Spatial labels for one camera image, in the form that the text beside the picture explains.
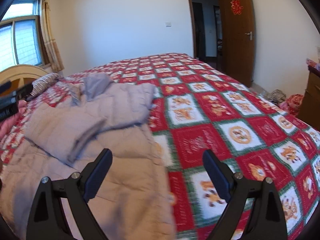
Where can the brown wooden door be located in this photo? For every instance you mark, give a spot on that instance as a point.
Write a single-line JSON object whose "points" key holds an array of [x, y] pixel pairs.
{"points": [[237, 50]]}

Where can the cream wooden headboard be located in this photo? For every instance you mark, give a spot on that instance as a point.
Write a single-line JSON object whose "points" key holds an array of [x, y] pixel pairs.
{"points": [[20, 75]]}

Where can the window with frame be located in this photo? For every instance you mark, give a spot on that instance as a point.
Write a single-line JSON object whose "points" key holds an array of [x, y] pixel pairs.
{"points": [[21, 38]]}

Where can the striped pillow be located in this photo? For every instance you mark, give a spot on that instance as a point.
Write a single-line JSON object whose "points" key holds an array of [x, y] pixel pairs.
{"points": [[42, 84]]}

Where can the grey cloth on floor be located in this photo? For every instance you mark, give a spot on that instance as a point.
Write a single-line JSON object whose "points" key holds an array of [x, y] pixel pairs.
{"points": [[276, 96]]}

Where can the pink folded blanket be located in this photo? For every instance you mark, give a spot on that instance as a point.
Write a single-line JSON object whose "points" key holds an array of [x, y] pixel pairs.
{"points": [[7, 124]]}

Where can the beige quilted down jacket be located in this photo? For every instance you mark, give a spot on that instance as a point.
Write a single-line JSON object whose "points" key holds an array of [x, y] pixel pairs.
{"points": [[133, 200]]}

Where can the white wall switch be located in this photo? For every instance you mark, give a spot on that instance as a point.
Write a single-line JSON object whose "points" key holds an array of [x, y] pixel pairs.
{"points": [[168, 24]]}

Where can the brown wooden cabinet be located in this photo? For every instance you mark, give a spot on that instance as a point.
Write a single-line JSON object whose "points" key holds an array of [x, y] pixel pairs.
{"points": [[309, 111]]}

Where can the silver door handle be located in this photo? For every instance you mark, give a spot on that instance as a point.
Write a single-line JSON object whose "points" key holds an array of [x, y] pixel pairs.
{"points": [[250, 35]]}

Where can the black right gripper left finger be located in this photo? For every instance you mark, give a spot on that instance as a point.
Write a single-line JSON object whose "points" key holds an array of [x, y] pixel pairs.
{"points": [[47, 219]]}

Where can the red double happiness decoration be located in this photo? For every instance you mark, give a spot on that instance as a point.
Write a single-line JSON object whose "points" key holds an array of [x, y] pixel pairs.
{"points": [[236, 7]]}

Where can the red clothes on floor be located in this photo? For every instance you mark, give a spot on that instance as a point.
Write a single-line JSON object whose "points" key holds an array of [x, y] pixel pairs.
{"points": [[292, 104]]}

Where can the right beige curtain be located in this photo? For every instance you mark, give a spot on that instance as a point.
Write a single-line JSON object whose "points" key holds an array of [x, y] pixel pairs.
{"points": [[50, 44]]}

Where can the red patterned bed sheet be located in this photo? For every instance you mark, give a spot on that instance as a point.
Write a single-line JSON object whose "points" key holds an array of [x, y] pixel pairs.
{"points": [[238, 166]]}

